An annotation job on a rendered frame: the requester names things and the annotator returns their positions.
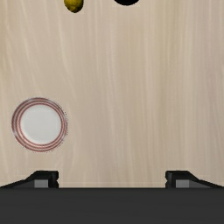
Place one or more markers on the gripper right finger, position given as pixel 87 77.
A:
pixel 180 178

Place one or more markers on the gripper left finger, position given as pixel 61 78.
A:
pixel 43 178

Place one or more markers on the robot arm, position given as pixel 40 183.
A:
pixel 126 1

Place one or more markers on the white plate with red rings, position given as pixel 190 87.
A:
pixel 39 124

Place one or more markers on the yellow lemon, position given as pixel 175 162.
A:
pixel 74 5

